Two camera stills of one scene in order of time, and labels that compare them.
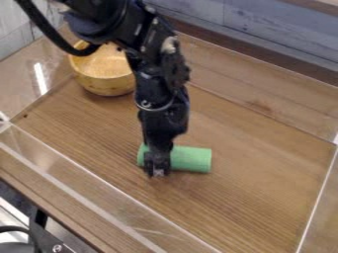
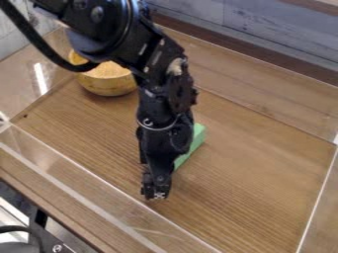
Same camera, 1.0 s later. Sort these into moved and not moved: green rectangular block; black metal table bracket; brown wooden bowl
Moved: green rectangular block
Not moved: black metal table bracket; brown wooden bowl
